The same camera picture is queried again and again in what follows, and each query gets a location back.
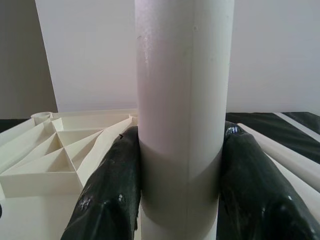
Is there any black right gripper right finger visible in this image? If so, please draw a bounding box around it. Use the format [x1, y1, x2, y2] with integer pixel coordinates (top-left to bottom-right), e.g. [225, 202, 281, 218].
[216, 121, 320, 240]

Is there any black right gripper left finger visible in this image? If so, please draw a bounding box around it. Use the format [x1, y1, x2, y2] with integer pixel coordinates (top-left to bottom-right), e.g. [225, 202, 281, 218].
[59, 124, 142, 240]

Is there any white plastic children table top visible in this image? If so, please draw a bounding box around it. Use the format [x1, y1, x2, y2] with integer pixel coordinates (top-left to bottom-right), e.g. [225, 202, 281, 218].
[0, 108, 140, 240]

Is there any white tape strip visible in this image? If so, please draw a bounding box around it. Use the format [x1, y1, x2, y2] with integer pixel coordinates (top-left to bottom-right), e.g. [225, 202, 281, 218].
[273, 111, 320, 142]

